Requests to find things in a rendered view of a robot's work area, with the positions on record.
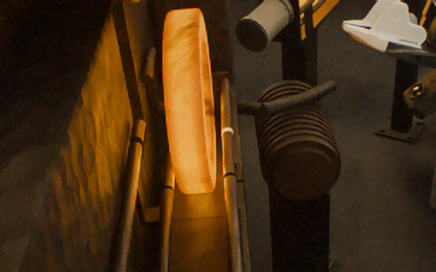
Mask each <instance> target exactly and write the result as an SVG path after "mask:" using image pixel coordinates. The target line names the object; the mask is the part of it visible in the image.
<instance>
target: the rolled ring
mask: <svg viewBox="0 0 436 272"><path fill-rule="evenodd" d="M162 62H163V85H164V97H165V115H166V123H167V130H168V142H169V147H170V152H171V160H172V165H173V171H174V175H175V177H176V180H177V183H178V186H179V189H180V190H181V192H182V193H184V194H196V193H208V192H212V191H214V190H215V179H216V149H215V106H214V97H213V86H212V78H211V70H210V62H209V43H208V38H207V33H206V28H205V23H204V20H203V16H202V11H201V10H200V9H176V10H171V11H170V12H168V13H167V16H166V19H165V25H164V33H163V50H162Z"/></svg>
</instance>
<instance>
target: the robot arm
mask: <svg viewBox="0 0 436 272"><path fill-rule="evenodd" d="M422 14H423V17H422V19H421V22H420V24H419V26H418V25H417V18H416V16H414V15H412V14H410V13H408V6H407V5H406V4H405V3H401V2H400V0H378V1H377V2H376V4H375V5H374V6H373V7H372V10H371V12H369V14H368V15H367V16H366V17H365V18H364V19H363V20H362V21H361V20H351V21H345V22H343V24H342V27H343V29H344V30H345V31H346V32H347V33H348V34H349V35H350V36H351V37H352V38H353V39H354V40H356V41H358V42H361V43H363V44H365V45H366V46H368V47H370V48H374V49H376V50H378V51H379V52H382V53H385V54H387V55H389V56H391V57H394V58H396V59H402V60H403V61H406V62H409V63H410V64H413V65H421V66H424V67H429V68H434V69H435V70H434V71H431V72H430V73H429V74H428V75H426V76H425V77H423V78H422V79H421V80H420V81H419V82H417V83H415V84H414V85H412V86H411V87H410V88H408V90H405V91H404V92H403V98H404V101H405V102H406V104H407V105H408V109H409V110H410V111H411V112H412V113H413V114H414V115H415V117H416V118H418V119H419V120H424V119H426V118H427V117H428V116H429V115H430V114H433V113H434V112H435V111H436V0H428V1H427V3H426V5H425V9H424V10H423V13H422Z"/></svg>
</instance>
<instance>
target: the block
mask: <svg viewBox="0 0 436 272"><path fill-rule="evenodd" d="M151 3H152V9H153V11H152V21H153V26H154V27H156V37H157V42H158V47H159V56H160V61H161V65H162V75H163V62H162V50H163V33H164V25H165V19H166V16H167V13H168V12H170V11H171V10H176V9H200V10H201V11H202V16H203V20H204V23H205V28H206V33H207V38H208V43H209V62H210V70H211V72H220V71H228V74H229V83H230V85H234V88H235V96H236V105H237V91H236V82H235V73H234V55H233V45H232V27H231V17H230V8H229V0H151Z"/></svg>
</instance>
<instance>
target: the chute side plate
mask: <svg viewBox="0 0 436 272"><path fill-rule="evenodd" d="M230 88H231V92H232V102H231V103H232V124H233V132H234V150H235V151H236V161H237V169H236V174H237V183H238V191H239V201H240V234H241V243H242V254H243V264H244V272H251V267H250V250H249V241H248V232H247V223H246V207H245V198H244V189H243V172H242V164H241V155H240V139H239V131H238V121H237V105H236V96H235V88H234V85H230Z"/></svg>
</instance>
